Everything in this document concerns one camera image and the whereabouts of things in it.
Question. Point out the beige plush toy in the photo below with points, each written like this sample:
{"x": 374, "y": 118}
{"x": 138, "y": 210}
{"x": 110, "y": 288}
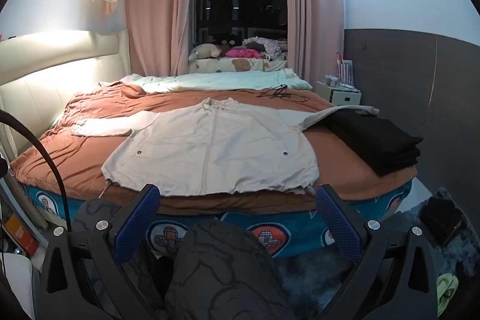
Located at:
{"x": 204, "y": 51}

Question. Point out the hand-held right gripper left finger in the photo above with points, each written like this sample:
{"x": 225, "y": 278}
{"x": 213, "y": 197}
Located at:
{"x": 137, "y": 224}

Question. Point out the brown plush toy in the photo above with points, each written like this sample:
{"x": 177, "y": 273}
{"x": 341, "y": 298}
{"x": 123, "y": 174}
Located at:
{"x": 224, "y": 50}

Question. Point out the person's leg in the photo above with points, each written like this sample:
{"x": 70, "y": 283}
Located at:
{"x": 225, "y": 267}
{"x": 93, "y": 209}

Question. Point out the green cloth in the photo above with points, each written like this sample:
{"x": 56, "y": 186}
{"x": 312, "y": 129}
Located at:
{"x": 448, "y": 290}

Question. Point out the black plush toy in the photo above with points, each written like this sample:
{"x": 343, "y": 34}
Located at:
{"x": 229, "y": 40}

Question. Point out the person's left leg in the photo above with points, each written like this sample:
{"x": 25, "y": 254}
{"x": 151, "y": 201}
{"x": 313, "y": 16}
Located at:
{"x": 93, "y": 209}

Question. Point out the brown bed blanket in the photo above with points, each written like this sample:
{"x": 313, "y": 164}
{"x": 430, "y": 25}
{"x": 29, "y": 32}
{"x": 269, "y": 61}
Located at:
{"x": 75, "y": 162}

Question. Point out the cream padded headboard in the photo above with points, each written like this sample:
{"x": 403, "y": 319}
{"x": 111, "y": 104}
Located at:
{"x": 45, "y": 80}

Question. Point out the white striped bag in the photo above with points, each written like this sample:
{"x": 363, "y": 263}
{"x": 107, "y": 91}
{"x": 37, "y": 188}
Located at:
{"x": 345, "y": 69}

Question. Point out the teal printed bed sheet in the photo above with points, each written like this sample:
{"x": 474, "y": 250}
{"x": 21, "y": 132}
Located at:
{"x": 303, "y": 220}

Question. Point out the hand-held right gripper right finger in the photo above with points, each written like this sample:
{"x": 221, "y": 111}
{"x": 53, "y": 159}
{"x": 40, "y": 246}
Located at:
{"x": 337, "y": 226}

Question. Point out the bear print cushion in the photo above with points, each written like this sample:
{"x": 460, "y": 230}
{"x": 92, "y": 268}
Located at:
{"x": 240, "y": 65}

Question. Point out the stack of black folded clothes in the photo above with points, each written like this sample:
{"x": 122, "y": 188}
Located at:
{"x": 375, "y": 143}

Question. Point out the pink cloth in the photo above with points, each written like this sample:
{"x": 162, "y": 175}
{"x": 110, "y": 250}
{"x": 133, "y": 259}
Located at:
{"x": 243, "y": 52}

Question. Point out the orange box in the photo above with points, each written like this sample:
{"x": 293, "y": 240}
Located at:
{"x": 20, "y": 233}

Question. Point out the white nightstand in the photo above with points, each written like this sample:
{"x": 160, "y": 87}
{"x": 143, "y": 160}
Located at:
{"x": 347, "y": 97}

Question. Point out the beige zip jacket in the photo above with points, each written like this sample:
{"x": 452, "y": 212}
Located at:
{"x": 210, "y": 147}

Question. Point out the floral cloth pile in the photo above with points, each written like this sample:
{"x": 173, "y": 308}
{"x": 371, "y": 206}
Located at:
{"x": 268, "y": 46}

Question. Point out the dark bag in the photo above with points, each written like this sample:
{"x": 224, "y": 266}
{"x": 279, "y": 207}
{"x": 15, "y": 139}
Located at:
{"x": 440, "y": 218}

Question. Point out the grey rug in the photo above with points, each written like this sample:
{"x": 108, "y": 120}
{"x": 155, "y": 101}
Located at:
{"x": 307, "y": 286}

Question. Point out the white quilt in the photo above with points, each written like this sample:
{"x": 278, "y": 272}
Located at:
{"x": 225, "y": 82}

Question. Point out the person's right leg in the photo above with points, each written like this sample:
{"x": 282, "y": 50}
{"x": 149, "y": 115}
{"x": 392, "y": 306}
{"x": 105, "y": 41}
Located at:
{"x": 225, "y": 267}

